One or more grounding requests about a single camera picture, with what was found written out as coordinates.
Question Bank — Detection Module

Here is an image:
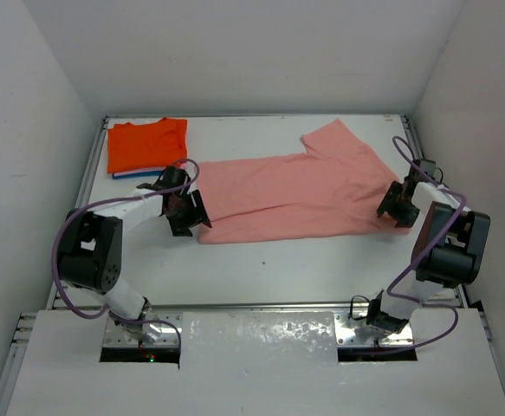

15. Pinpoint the pink t-shirt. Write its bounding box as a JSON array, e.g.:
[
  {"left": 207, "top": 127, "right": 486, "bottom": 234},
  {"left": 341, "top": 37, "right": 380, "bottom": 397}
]
[{"left": 197, "top": 120, "right": 407, "bottom": 244}]

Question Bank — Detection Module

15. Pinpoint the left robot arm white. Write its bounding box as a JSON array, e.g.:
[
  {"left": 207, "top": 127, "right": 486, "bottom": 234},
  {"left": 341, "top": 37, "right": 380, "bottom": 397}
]
[{"left": 51, "top": 159, "right": 211, "bottom": 325}]

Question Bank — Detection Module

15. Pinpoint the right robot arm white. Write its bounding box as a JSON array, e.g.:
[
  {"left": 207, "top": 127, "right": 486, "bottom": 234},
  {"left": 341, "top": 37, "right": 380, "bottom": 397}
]
[{"left": 349, "top": 159, "right": 491, "bottom": 343}]

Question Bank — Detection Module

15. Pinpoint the folded white t-shirt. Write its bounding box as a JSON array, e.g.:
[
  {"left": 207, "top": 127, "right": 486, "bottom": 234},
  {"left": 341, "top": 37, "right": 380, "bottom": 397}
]
[{"left": 112, "top": 166, "right": 165, "bottom": 178}]

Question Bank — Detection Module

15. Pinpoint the folded orange t-shirt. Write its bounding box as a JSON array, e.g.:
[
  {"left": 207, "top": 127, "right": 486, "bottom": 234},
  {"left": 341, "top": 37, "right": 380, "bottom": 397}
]
[{"left": 107, "top": 118, "right": 188, "bottom": 174}]

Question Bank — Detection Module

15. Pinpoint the folded blue t-shirt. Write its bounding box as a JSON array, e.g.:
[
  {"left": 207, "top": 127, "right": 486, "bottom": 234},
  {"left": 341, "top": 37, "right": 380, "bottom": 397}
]
[{"left": 111, "top": 167, "right": 164, "bottom": 180}]

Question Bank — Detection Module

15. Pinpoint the white foam front panel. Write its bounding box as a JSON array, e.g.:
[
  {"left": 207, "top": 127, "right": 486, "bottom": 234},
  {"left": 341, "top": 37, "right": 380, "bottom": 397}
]
[{"left": 8, "top": 309, "right": 505, "bottom": 415}]

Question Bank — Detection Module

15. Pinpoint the aluminium table frame rail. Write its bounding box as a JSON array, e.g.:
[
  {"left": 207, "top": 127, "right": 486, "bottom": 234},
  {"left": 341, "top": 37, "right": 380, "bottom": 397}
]
[{"left": 0, "top": 114, "right": 495, "bottom": 416}]

